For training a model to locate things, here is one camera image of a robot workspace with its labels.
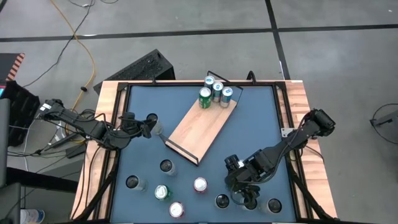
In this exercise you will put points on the green Sprite can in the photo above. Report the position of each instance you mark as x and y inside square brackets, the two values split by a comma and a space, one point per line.
[205, 96]
[161, 192]

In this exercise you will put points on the Celsius Arctic Vibe can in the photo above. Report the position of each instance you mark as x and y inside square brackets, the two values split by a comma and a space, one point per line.
[167, 165]

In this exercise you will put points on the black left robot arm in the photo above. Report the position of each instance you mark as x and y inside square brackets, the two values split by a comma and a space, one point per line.
[90, 127]

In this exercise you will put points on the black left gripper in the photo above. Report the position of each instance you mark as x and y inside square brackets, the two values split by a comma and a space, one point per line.
[132, 129]

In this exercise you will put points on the black crate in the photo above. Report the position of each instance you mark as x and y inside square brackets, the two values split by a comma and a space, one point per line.
[21, 124]

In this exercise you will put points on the orange black striped panel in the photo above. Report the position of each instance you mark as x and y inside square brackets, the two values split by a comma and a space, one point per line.
[7, 65]

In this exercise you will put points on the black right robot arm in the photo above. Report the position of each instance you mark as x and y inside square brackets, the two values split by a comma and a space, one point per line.
[298, 137]

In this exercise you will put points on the blue silver Red Bull can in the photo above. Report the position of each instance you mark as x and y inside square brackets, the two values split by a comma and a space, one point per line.
[217, 88]
[227, 93]
[209, 80]

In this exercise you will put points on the red Coca-Cola Star Wars can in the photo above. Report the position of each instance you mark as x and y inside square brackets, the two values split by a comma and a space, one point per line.
[200, 185]

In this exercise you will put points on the black power adapter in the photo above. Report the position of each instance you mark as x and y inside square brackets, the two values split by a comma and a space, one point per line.
[76, 151]

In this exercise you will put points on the white blue container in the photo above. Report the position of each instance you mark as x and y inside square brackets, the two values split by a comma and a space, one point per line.
[32, 216]

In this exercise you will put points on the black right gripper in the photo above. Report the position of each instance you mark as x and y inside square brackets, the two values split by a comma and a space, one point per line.
[245, 172]

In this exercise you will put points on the grey metal mounting plate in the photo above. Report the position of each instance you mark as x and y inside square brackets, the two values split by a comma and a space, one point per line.
[286, 132]

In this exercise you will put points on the grey stand foot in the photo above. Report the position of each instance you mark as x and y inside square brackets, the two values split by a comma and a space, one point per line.
[385, 119]

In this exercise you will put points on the white Celsius can yellow band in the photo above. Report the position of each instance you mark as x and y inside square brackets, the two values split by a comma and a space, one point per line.
[222, 201]

